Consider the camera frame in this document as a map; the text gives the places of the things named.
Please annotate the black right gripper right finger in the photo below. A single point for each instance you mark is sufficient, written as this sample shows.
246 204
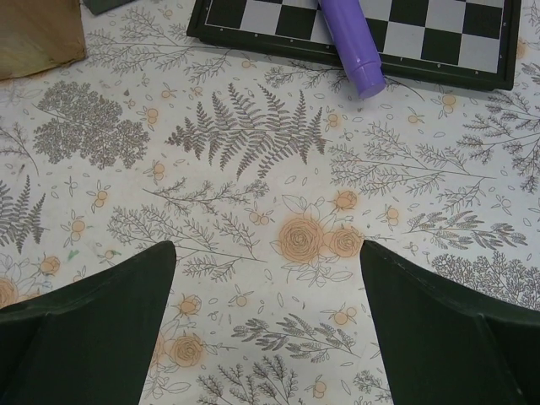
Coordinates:
444 343

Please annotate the brown cardboard express box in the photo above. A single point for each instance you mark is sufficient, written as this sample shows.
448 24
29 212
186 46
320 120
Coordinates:
37 36

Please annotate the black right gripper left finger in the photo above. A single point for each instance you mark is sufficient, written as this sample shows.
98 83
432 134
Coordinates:
92 341

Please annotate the black white chessboard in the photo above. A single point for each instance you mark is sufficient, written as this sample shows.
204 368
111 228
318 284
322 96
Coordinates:
469 44

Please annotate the purple toy microphone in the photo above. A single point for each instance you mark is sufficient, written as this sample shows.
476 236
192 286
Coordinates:
355 45

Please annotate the grey studded building plate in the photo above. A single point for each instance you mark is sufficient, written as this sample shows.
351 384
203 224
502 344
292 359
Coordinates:
98 7

